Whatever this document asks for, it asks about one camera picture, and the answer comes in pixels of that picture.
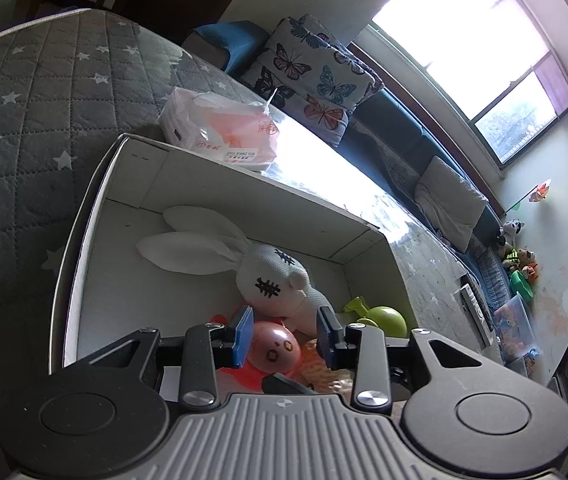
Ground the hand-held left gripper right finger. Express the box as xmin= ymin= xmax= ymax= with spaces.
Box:
xmin=316 ymin=305 xmax=512 ymax=409

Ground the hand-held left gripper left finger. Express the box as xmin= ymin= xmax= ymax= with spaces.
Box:
xmin=64 ymin=305 xmax=255 ymax=409

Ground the red round plastic toy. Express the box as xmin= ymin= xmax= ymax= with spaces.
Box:
xmin=211 ymin=312 xmax=305 ymax=387

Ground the green round plastic toy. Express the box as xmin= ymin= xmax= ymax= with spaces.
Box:
xmin=342 ymin=296 xmax=409 ymax=340

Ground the white knitted rabbit plush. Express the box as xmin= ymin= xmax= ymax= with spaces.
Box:
xmin=136 ymin=205 xmax=335 ymax=337

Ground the black and white cardboard box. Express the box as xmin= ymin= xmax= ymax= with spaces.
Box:
xmin=48 ymin=132 xmax=421 ymax=387

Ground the clear plastic toy box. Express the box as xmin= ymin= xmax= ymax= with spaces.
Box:
xmin=492 ymin=293 xmax=537 ymax=363

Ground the orange plush toy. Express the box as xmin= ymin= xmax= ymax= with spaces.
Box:
xmin=501 ymin=246 xmax=540 ymax=278

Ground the black and white plush toy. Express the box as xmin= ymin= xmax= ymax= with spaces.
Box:
xmin=500 ymin=218 xmax=526 ymax=242

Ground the white cushion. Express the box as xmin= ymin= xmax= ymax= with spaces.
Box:
xmin=415 ymin=155 xmax=490 ymax=254

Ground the colourful pinwheel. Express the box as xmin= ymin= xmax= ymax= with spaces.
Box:
xmin=505 ymin=178 xmax=555 ymax=212

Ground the blue sofa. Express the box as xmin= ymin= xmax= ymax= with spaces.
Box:
xmin=183 ymin=20 xmax=536 ymax=322

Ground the pink tissue pack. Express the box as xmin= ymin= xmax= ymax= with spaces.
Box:
xmin=158 ymin=86 xmax=281 ymax=174

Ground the butterfly print pillow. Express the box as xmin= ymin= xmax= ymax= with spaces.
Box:
xmin=240 ymin=13 xmax=385 ymax=148

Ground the grey quilted star table cover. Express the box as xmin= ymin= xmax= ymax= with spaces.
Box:
xmin=0 ymin=7 xmax=500 ymax=386

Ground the window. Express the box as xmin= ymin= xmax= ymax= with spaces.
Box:
xmin=351 ymin=0 xmax=568 ymax=170

